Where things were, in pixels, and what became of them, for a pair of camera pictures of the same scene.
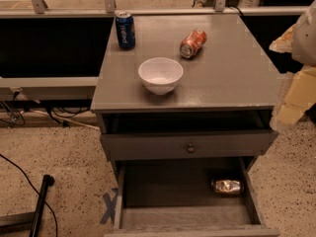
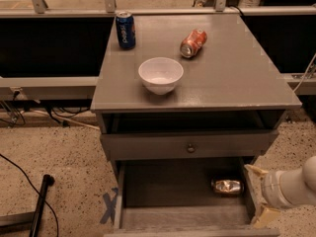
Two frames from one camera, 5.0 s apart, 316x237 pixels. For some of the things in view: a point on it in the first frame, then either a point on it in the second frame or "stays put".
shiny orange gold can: [227, 186] stays put
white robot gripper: [305, 39] → [271, 190]
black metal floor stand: [28, 221] stays put
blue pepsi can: [125, 27] stays put
